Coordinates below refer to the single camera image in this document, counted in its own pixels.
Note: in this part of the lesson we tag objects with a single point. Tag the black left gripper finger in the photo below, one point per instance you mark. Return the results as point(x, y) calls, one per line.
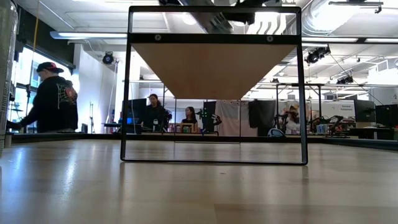
point(242, 18)

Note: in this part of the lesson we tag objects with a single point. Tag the black background robot arm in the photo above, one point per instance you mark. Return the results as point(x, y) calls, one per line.
point(211, 119)

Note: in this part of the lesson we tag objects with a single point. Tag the round black ceiling device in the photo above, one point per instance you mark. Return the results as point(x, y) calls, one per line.
point(108, 58)

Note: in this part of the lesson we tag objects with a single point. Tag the black stage light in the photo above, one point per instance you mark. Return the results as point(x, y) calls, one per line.
point(317, 55)

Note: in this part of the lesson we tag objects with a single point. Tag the black metal rack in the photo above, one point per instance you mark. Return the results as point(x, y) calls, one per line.
point(295, 84)

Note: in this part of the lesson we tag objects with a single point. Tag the black panel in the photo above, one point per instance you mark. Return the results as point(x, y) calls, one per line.
point(210, 107)

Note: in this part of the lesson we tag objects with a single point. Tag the black hanging cloth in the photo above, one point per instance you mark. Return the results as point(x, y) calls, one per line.
point(262, 116)

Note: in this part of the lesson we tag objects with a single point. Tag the white hanging cloth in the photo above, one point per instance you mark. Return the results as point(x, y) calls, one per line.
point(230, 118)

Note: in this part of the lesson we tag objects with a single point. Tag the black computer monitor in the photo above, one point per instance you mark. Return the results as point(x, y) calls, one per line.
point(136, 109)
point(364, 110)
point(387, 115)

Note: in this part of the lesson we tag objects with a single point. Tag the person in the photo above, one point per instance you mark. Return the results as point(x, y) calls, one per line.
point(189, 116)
point(53, 105)
point(290, 123)
point(154, 115)

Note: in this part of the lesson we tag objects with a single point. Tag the white and blue object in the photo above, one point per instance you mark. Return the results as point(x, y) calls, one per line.
point(275, 133)

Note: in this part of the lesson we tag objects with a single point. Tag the wooden shelf with black frame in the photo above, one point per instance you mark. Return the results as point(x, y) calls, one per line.
point(214, 71)

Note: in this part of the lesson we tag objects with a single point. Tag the black aluminium table frame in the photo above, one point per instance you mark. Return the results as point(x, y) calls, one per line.
point(46, 137)

